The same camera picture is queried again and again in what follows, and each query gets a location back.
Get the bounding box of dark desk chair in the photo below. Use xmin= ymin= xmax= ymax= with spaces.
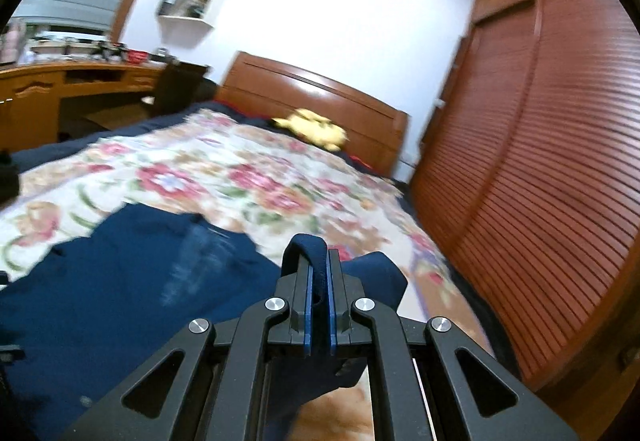
xmin=148 ymin=62 xmax=208 ymax=118

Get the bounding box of navy blue suit jacket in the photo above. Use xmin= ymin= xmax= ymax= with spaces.
xmin=1 ymin=205 xmax=406 ymax=440

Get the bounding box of wooden desk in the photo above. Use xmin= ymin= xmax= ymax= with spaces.
xmin=0 ymin=60 xmax=164 ymax=153

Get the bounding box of floral bed blanket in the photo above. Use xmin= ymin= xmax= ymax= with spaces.
xmin=1 ymin=109 xmax=487 ymax=345

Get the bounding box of wooden bed headboard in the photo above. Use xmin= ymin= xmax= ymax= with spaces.
xmin=216 ymin=52 xmax=409 ymax=176

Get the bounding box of yellow plush toy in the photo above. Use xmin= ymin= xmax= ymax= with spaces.
xmin=272 ymin=108 xmax=348 ymax=152

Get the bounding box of wooden louvered wardrobe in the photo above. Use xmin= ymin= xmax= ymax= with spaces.
xmin=410 ymin=0 xmax=639 ymax=440

